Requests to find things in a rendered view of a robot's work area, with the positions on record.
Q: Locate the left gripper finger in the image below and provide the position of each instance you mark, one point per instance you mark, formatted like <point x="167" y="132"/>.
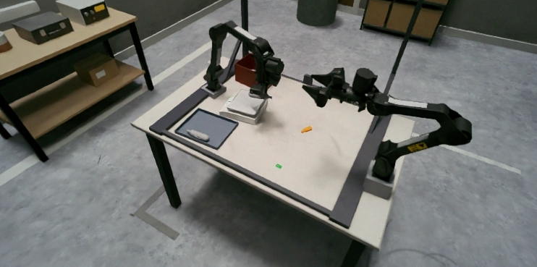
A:
<point x="312" y="91"/>
<point x="323" y="79"/>

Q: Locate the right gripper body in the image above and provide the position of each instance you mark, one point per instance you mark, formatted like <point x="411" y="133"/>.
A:
<point x="259" y="89"/>

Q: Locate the red open box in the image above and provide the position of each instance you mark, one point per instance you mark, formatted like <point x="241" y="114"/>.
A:
<point x="243" y="71"/>

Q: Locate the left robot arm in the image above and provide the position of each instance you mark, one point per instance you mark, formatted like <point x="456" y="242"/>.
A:
<point x="453" y="132"/>

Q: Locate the white digital weighing scale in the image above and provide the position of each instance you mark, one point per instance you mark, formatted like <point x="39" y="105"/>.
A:
<point x="243" y="108"/>

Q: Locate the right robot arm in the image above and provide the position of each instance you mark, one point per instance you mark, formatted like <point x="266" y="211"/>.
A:
<point x="257" y="45"/>

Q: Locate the small orange stepped block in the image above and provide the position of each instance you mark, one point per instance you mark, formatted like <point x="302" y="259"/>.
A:
<point x="306" y="129"/>

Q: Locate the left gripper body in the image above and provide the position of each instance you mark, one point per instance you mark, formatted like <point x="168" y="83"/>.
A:
<point x="324" y="94"/>

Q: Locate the grey gas cylinder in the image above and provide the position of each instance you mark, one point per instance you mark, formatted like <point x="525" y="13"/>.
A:
<point x="266" y="96"/>
<point x="198" y="135"/>

